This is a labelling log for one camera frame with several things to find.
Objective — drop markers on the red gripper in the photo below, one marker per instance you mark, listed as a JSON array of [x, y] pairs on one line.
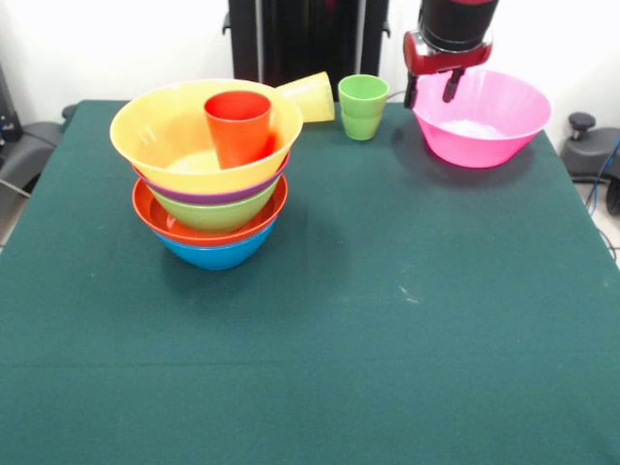
[[436, 63]]

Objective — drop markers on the pink plastic bowl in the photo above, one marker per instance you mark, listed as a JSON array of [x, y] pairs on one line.
[[484, 121]]

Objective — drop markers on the yellow plastic cup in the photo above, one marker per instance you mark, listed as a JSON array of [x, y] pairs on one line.
[[315, 99]]

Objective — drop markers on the red plastic cup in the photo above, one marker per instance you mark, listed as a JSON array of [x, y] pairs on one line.
[[237, 131]]

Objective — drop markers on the purple plastic bowl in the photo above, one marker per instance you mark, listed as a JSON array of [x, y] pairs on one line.
[[208, 198]]

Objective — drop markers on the green plastic bowl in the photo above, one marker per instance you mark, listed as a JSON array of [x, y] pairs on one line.
[[213, 215]]

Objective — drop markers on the large blue plastic bowl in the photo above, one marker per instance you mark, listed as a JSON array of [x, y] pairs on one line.
[[218, 254]]

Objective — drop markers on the orange plastic bowl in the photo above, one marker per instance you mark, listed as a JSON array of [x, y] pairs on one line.
[[164, 140]]

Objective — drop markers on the red-orange plastic bowl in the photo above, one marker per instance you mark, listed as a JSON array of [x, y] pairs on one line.
[[150, 213]]

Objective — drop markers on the green plastic cup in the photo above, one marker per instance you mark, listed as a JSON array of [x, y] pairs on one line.
[[362, 111]]

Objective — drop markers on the black chair base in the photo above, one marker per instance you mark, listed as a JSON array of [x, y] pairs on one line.
[[591, 150]]

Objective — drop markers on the dark green tablecloth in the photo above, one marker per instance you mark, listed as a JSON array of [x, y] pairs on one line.
[[194, 387]]

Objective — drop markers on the grey chair base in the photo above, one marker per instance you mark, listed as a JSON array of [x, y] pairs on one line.
[[24, 155]]

